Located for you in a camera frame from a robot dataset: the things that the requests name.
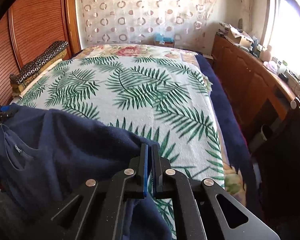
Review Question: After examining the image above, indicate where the wooden louvered wardrobe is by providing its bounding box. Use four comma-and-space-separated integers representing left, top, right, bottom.
0, 0, 81, 105

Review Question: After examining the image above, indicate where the floral quilt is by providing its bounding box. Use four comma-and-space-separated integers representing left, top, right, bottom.
76, 44, 248, 205

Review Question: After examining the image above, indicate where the navy printed t-shirt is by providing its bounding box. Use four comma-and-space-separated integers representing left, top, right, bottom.
0, 102, 173, 240

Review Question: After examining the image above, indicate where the circle-pattern sheer curtain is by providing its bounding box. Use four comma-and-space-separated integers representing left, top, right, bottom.
76, 0, 216, 49

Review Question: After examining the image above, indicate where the white bottle green cap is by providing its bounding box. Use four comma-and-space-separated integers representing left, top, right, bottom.
280, 60, 287, 74

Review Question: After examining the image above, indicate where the waste bin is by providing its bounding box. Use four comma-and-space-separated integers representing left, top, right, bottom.
249, 125, 273, 153

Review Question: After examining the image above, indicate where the blue tissue box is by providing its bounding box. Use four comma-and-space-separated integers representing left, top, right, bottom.
154, 34, 175, 48

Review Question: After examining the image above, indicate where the cardboard box on cabinet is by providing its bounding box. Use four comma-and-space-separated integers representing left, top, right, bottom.
227, 25, 254, 48

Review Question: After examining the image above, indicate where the tied window curtain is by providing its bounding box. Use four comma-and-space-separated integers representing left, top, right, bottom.
240, 0, 253, 32

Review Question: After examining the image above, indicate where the palm leaf blanket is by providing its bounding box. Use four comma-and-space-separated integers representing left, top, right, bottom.
19, 56, 224, 239

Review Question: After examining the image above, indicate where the pink jug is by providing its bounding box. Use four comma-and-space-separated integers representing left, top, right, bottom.
260, 45, 272, 62

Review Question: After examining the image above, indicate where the navy blue bed sheet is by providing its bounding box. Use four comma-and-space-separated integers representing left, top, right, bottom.
196, 54, 259, 211

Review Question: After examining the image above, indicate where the long wooden cabinet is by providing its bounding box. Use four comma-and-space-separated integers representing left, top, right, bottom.
211, 34, 296, 142

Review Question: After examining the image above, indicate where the navy circle-pattern folded fabric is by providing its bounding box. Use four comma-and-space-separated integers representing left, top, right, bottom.
10, 41, 69, 87

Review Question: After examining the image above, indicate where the window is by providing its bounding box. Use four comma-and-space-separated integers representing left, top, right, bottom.
264, 0, 300, 80

